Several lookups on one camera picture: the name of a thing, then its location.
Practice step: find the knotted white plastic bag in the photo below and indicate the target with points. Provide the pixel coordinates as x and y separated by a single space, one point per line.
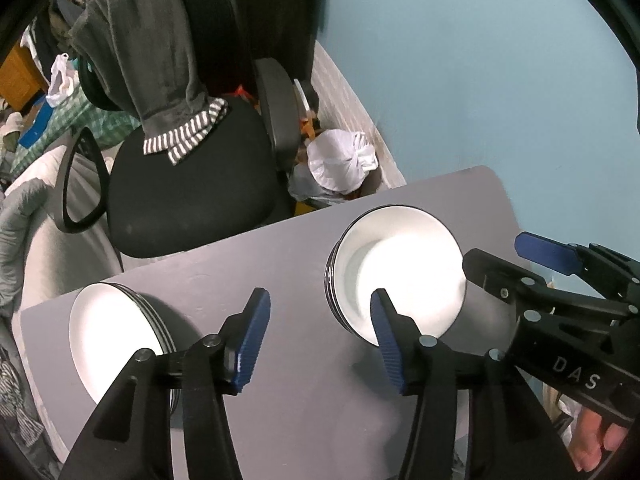
340 160

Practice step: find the striped cloth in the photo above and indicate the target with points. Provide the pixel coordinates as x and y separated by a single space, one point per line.
17 410

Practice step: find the person's right hand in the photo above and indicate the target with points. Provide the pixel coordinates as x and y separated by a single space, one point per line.
595 435

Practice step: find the small white plastic bag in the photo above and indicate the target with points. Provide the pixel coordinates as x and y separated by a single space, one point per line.
62 80

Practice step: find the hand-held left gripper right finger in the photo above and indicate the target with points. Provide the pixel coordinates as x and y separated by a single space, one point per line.
385 340

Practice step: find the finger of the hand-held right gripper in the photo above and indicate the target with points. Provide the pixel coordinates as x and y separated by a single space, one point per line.
500 275
545 255

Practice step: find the wooden cabinet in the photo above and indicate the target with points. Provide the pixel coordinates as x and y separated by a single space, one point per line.
20 77

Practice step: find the white bowl with black rim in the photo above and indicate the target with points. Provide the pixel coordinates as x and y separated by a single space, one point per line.
327 280
331 285
400 260

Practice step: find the grey sweater with striped cuffs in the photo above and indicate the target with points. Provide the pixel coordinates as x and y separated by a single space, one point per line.
145 60

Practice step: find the grey plastic bag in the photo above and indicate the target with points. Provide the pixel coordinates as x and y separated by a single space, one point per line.
310 187

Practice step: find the black office chair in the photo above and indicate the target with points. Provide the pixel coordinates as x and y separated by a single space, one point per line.
200 200

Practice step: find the grey quilted blanket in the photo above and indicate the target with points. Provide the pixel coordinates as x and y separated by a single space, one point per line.
17 240

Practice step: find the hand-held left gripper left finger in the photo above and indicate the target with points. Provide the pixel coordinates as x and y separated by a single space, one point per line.
250 340

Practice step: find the green checked cloth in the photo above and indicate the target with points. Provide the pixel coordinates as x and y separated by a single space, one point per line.
75 120

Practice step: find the grey bed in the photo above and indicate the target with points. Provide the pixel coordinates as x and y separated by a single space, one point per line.
65 260

